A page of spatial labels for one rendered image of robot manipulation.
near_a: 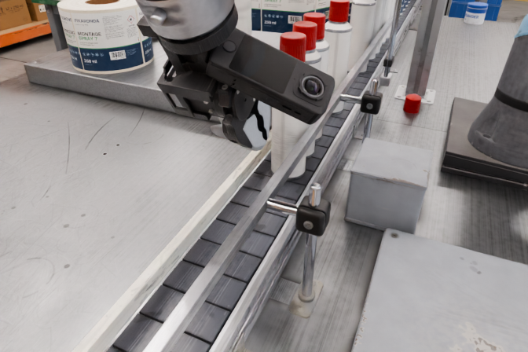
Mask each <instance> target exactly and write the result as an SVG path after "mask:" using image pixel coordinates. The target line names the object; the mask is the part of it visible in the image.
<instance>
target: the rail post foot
mask: <svg viewBox="0 0 528 352"><path fill-rule="evenodd" d="M302 288H303V281H302V282H301V284H300V285H299V288H298V290H297V292H296V293H295V296H294V298H293V300H292V301H291V304H290V306H289V308H288V309H289V312H290V313H292V314H294V315H297V316H299V317H302V318H305V319H307V318H309V317H310V315H311V314H312V312H313V310H314V307H315V305H316V302H317V300H318V298H319V295H320V293H321V290H322V288H323V283H322V282H321V281H319V280H315V279H313V288H312V295H311V296H310V297H305V296H303V294H302Z"/></svg>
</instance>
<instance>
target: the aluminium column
mask: <svg viewBox="0 0 528 352"><path fill-rule="evenodd" d="M446 1H447V0H423V6H422V10H421V14H420V22H419V26H418V30H417V34H416V41H415V46H414V50H413V55H412V62H411V66H410V70H409V77H408V82H407V86H406V90H405V96H407V95H409V94H416V95H419V96H421V97H422V98H423V99H424V98H425V94H426V91H427V84H428V80H429V77H430V73H431V67H432V63H433V60H434V55H435V50H436V46H437V42H438V36H439V32H440V28H441V25H442V18H443V14H444V11H445V7H446Z"/></svg>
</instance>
